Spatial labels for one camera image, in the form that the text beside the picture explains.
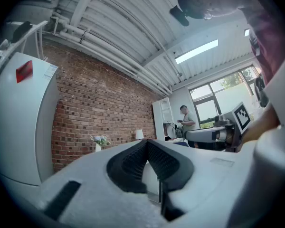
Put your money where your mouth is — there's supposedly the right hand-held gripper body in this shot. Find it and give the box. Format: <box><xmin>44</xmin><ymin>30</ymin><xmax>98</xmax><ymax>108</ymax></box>
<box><xmin>212</xmin><ymin>102</ymin><xmax>250</xmax><ymax>153</ymax></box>

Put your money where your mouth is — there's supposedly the white vase with flowers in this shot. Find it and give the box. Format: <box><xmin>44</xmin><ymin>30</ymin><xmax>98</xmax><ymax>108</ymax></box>
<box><xmin>90</xmin><ymin>134</ymin><xmax>111</xmax><ymax>152</ymax></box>

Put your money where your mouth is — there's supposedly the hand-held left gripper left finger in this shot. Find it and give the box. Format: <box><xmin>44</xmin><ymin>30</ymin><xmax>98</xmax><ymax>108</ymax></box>
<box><xmin>39</xmin><ymin>138</ymin><xmax>167</xmax><ymax>228</ymax></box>

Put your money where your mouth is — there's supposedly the white ceiling pipe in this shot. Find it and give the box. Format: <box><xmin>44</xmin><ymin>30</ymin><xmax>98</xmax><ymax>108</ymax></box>
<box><xmin>58</xmin><ymin>30</ymin><xmax>170</xmax><ymax>97</ymax></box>
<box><xmin>63</xmin><ymin>23</ymin><xmax>173</xmax><ymax>93</ymax></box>

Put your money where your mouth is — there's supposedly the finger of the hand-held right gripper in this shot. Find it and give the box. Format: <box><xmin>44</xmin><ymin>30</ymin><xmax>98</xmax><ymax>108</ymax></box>
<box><xmin>184</xmin><ymin>127</ymin><xmax>225</xmax><ymax>143</ymax></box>

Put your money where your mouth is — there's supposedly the black head-worn camera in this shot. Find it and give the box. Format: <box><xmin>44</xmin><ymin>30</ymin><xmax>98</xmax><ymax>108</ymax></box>
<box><xmin>169</xmin><ymin>5</ymin><xmax>190</xmax><ymax>27</ymax></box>

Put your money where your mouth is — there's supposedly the person's right forearm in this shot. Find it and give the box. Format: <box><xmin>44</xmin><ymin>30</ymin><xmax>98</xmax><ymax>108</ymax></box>
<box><xmin>241</xmin><ymin>103</ymin><xmax>281</xmax><ymax>145</ymax></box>

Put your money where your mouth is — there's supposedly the white and blue label sticker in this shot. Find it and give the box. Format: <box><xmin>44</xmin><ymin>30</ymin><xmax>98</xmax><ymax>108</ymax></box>
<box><xmin>42</xmin><ymin>64</ymin><xmax>58</xmax><ymax>81</ymax></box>

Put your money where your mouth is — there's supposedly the white arched cabinet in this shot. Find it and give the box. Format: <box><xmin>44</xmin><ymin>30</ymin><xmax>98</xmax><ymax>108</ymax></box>
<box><xmin>152</xmin><ymin>96</ymin><xmax>174</xmax><ymax>142</ymax></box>

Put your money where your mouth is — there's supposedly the person's red shirt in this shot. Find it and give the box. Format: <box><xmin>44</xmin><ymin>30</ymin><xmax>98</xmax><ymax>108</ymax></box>
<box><xmin>237</xmin><ymin>5</ymin><xmax>285</xmax><ymax>86</ymax></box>

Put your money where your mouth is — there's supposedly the white metal rack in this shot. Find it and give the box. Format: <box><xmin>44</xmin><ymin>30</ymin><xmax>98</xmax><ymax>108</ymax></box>
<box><xmin>0</xmin><ymin>20</ymin><xmax>49</xmax><ymax>86</ymax></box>

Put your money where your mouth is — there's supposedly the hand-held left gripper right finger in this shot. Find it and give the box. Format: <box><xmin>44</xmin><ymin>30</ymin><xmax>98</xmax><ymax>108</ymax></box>
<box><xmin>147</xmin><ymin>138</ymin><xmax>259</xmax><ymax>228</ymax></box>

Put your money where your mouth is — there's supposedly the red sticker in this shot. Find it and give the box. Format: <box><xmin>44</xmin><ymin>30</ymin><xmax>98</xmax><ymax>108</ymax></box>
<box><xmin>16</xmin><ymin>60</ymin><xmax>34</xmax><ymax>84</ymax></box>

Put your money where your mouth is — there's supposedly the white refrigerator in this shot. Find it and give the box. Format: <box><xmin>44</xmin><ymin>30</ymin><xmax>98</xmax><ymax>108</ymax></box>
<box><xmin>0</xmin><ymin>52</ymin><xmax>60</xmax><ymax>187</ymax></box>

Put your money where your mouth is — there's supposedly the large window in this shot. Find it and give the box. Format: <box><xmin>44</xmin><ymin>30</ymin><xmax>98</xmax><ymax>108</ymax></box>
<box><xmin>188</xmin><ymin>65</ymin><xmax>261</xmax><ymax>129</ymax></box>

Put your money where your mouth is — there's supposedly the long ceiling light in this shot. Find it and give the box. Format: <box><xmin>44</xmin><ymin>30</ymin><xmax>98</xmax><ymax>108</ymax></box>
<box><xmin>175</xmin><ymin>39</ymin><xmax>219</xmax><ymax>65</ymax></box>

